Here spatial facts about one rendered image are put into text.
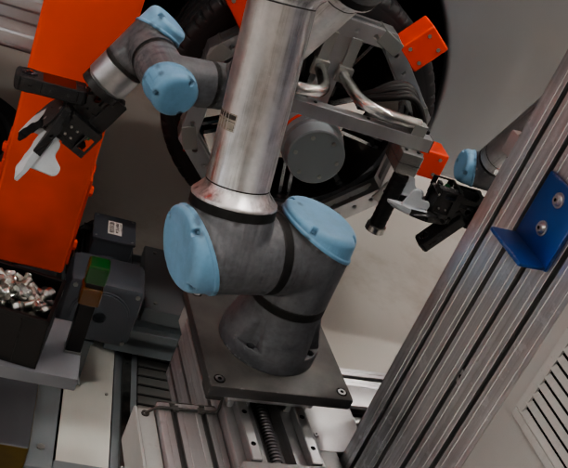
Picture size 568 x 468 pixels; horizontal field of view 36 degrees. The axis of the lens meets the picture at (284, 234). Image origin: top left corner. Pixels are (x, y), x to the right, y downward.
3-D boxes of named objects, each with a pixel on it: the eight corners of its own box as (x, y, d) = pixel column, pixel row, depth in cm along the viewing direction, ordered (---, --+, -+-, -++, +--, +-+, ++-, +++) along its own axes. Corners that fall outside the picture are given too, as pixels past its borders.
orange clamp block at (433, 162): (396, 157, 217) (429, 166, 219) (405, 173, 210) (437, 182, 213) (408, 133, 214) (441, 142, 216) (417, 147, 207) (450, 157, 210)
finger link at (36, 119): (39, 156, 156) (68, 141, 150) (12, 136, 153) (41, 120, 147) (46, 143, 158) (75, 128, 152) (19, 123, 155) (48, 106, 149)
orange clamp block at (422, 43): (406, 60, 203) (439, 38, 201) (414, 73, 197) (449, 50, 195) (391, 37, 200) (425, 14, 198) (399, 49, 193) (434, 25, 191)
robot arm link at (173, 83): (227, 83, 134) (204, 45, 141) (161, 71, 128) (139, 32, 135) (210, 124, 138) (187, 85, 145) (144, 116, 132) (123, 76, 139)
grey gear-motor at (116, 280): (116, 298, 252) (150, 197, 236) (110, 400, 217) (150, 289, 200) (52, 284, 247) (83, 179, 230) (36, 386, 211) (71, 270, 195)
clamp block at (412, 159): (405, 158, 194) (415, 137, 191) (415, 178, 186) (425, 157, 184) (384, 152, 192) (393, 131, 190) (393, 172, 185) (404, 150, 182)
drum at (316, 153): (317, 149, 212) (341, 98, 205) (333, 194, 194) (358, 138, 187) (264, 134, 208) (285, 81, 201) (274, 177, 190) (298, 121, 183)
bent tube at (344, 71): (401, 101, 201) (421, 59, 196) (423, 138, 185) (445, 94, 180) (331, 79, 196) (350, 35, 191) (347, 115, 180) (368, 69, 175)
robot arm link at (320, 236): (342, 316, 126) (381, 240, 120) (264, 317, 119) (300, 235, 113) (306, 266, 135) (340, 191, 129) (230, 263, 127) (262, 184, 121)
